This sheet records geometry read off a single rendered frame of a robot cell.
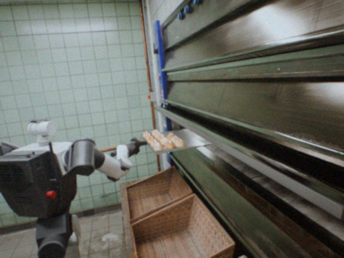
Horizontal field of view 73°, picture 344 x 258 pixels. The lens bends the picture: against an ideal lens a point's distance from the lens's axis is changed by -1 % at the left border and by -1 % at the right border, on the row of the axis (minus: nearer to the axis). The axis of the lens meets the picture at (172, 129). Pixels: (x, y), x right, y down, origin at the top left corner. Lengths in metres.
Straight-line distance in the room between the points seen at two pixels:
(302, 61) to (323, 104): 0.13
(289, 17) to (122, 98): 2.44
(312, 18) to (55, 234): 1.23
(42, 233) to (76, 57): 2.15
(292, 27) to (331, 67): 0.16
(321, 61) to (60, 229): 1.17
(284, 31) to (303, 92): 0.18
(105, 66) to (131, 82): 0.35
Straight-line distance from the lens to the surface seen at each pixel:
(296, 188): 0.58
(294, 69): 0.76
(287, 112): 0.79
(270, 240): 1.06
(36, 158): 1.11
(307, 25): 0.71
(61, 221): 1.27
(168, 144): 1.59
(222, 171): 1.27
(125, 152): 1.51
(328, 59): 0.68
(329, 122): 0.68
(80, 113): 3.02
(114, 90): 2.98
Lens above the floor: 1.66
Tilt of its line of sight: 12 degrees down
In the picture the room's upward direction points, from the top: 6 degrees counter-clockwise
